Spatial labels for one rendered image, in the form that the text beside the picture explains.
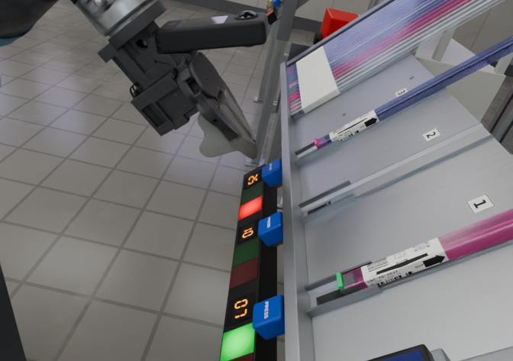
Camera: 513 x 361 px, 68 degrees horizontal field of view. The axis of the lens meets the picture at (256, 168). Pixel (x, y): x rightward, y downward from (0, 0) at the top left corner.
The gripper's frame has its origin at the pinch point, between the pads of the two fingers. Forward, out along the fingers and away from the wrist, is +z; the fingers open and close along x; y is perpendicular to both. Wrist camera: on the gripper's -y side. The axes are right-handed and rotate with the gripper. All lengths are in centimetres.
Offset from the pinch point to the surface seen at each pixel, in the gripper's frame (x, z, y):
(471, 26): -392, 179, -136
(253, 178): -3.2, 5.8, 4.3
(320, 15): -404, 83, -7
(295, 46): -42.0, 2.9, -6.2
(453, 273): 23.8, 4.8, -14.6
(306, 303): 22.3, 4.2, -3.5
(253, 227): 7.5, 5.8, 3.7
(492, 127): -40, 44, -35
